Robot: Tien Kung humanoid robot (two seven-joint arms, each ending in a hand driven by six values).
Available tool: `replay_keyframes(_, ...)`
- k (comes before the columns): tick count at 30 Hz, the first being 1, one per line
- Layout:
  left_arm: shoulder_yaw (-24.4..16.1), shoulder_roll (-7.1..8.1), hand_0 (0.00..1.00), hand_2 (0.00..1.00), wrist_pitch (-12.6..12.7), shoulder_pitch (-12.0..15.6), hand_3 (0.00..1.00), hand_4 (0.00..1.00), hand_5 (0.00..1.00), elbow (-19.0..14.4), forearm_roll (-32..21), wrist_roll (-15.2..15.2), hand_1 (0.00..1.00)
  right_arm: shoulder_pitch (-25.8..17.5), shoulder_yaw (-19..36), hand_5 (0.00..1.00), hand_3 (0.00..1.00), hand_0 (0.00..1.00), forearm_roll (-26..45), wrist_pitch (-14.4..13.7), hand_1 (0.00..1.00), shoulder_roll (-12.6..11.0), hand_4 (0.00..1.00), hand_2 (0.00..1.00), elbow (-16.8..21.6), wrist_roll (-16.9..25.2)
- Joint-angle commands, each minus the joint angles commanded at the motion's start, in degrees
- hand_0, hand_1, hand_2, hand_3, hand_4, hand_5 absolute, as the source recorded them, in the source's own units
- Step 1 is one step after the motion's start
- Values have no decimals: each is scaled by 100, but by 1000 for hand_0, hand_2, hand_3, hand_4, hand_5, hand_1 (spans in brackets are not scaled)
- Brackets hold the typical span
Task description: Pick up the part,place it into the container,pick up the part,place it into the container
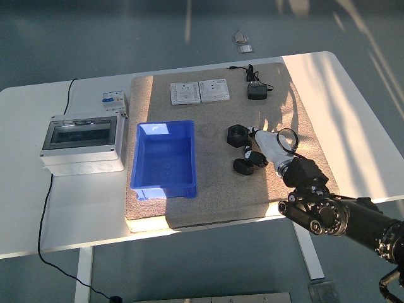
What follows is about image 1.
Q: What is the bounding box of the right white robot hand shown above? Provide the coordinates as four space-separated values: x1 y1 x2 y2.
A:
242 125 294 169

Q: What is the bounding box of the black hex nut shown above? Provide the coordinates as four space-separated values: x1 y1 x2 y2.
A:
232 158 256 176
226 124 253 148

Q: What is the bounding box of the white distribution box clear lid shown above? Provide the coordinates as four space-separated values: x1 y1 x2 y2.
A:
40 112 129 177

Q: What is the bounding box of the black power adapter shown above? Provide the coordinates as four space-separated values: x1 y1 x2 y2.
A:
247 82 269 100

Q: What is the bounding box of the grey-brown mat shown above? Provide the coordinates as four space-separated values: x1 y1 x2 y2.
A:
124 62 341 234

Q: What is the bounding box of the blue plastic bin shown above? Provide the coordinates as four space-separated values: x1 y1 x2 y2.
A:
130 119 199 201

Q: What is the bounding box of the white table leg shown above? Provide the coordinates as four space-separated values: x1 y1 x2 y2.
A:
74 246 95 303
292 217 325 281

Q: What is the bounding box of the grey metal floor plate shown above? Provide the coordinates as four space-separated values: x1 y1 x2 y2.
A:
307 280 340 303

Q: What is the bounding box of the white blue circuit breaker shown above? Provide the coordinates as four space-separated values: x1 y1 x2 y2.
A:
100 90 129 119

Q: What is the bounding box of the black adapter cord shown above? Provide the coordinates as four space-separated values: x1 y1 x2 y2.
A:
227 64 275 93

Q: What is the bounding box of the white wall socket panel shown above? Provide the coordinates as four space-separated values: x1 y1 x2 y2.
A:
198 78 230 104
170 81 201 106

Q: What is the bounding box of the long black power cable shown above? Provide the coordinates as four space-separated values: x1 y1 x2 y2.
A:
37 78 111 299

